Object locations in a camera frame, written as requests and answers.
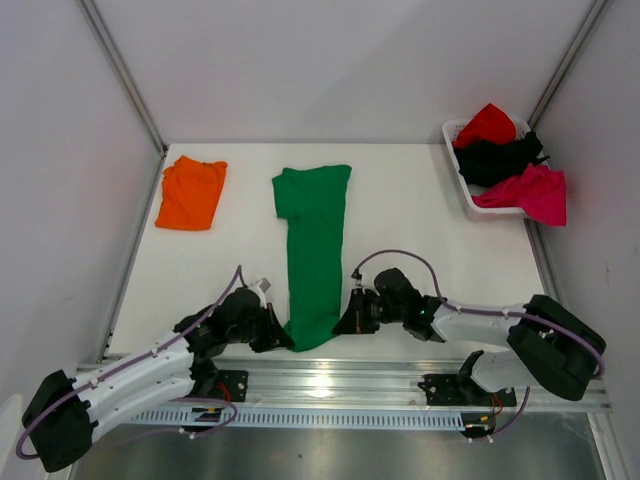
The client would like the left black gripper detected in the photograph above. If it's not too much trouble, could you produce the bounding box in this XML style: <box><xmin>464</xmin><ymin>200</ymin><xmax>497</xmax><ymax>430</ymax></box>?
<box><xmin>227</xmin><ymin>302</ymin><xmax>294</xmax><ymax>353</ymax></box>

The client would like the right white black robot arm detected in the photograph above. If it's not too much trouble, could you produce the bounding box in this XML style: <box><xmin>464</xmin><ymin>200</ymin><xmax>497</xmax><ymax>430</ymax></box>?
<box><xmin>333</xmin><ymin>268</ymin><xmax>606</xmax><ymax>404</ymax></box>

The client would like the magenta t shirt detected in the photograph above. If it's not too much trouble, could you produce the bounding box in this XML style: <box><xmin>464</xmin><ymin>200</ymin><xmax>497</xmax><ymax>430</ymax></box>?
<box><xmin>472</xmin><ymin>164</ymin><xmax>567</xmax><ymax>227</ymax></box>

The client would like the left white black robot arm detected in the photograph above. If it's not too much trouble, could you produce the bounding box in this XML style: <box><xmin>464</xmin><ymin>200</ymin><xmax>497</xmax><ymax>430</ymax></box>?
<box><xmin>16</xmin><ymin>287</ymin><xmax>294</xmax><ymax>473</ymax></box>

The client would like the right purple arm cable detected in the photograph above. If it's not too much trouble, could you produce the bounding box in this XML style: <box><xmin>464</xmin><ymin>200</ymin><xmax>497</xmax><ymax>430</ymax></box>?
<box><xmin>351</xmin><ymin>248</ymin><xmax>606</xmax><ymax>444</ymax></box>

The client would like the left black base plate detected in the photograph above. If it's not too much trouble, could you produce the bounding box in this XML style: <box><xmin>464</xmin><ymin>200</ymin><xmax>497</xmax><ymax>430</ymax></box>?
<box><xmin>210</xmin><ymin>370</ymin><xmax>249</xmax><ymax>403</ymax></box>

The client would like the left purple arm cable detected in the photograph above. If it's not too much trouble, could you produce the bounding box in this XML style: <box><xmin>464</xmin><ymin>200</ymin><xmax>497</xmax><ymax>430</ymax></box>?
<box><xmin>14</xmin><ymin>264</ymin><xmax>246</xmax><ymax>460</ymax></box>

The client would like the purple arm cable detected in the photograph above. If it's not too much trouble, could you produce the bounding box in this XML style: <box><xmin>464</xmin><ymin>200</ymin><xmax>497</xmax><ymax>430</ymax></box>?
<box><xmin>351</xmin><ymin>248</ymin><xmax>606</xmax><ymax>444</ymax></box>
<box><xmin>14</xmin><ymin>264</ymin><xmax>246</xmax><ymax>460</ymax></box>

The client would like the white plastic basket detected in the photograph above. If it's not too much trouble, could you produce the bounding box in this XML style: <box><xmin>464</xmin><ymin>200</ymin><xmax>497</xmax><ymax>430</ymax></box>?
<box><xmin>442</xmin><ymin>119</ymin><xmax>548</xmax><ymax>221</ymax></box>

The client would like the green t shirt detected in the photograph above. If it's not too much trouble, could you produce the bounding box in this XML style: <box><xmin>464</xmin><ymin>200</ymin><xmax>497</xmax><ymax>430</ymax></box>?
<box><xmin>272</xmin><ymin>165</ymin><xmax>352</xmax><ymax>352</ymax></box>

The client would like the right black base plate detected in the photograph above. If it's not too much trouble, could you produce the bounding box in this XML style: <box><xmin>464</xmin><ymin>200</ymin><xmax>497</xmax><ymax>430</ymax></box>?
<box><xmin>418</xmin><ymin>374</ymin><xmax>517</xmax><ymax>407</ymax></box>

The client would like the white slotted cable duct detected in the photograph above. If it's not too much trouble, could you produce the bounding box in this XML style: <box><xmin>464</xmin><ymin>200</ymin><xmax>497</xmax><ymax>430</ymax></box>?
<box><xmin>128</xmin><ymin>405</ymin><xmax>465</xmax><ymax>431</ymax></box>

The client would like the black t shirt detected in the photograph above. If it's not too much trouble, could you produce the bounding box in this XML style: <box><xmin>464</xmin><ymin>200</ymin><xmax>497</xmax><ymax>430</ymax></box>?
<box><xmin>454</xmin><ymin>131</ymin><xmax>548</xmax><ymax>188</ymax></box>

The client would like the aluminium frame post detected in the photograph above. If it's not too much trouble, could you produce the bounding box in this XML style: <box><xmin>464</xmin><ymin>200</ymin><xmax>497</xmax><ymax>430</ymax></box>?
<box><xmin>527</xmin><ymin>0</ymin><xmax>613</xmax><ymax>130</ymax></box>
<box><xmin>75</xmin><ymin>0</ymin><xmax>167</xmax><ymax>155</ymax></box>

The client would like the left aluminium frame post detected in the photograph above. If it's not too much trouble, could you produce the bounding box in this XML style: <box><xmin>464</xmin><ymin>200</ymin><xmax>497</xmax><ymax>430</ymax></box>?
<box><xmin>75</xmin><ymin>0</ymin><xmax>167</xmax><ymax>155</ymax></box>

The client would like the aluminium mounting rail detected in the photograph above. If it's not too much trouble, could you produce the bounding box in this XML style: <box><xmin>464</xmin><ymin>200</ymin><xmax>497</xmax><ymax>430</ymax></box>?
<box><xmin>66</xmin><ymin>357</ymin><xmax>612</xmax><ymax>412</ymax></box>

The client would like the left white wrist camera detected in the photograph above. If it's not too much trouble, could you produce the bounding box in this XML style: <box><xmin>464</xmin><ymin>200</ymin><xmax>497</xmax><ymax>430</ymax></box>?
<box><xmin>248</xmin><ymin>277</ymin><xmax>271</xmax><ymax>308</ymax></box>

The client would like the right aluminium frame post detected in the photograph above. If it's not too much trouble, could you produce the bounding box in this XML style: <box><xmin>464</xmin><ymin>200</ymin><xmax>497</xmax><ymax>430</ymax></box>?
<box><xmin>527</xmin><ymin>0</ymin><xmax>613</xmax><ymax>130</ymax></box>

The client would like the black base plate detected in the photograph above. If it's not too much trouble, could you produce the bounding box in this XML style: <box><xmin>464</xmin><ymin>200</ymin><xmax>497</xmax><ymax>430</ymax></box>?
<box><xmin>210</xmin><ymin>370</ymin><xmax>249</xmax><ymax>403</ymax></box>
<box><xmin>418</xmin><ymin>374</ymin><xmax>517</xmax><ymax>407</ymax></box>

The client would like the orange folded t shirt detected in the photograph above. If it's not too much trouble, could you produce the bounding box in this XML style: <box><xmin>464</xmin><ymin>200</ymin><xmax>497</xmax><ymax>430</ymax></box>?
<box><xmin>155</xmin><ymin>156</ymin><xmax>228</xmax><ymax>232</ymax></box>

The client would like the red t shirt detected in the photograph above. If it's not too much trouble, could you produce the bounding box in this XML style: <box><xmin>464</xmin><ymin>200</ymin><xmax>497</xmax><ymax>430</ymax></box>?
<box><xmin>453</xmin><ymin>103</ymin><xmax>517</xmax><ymax>148</ymax></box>

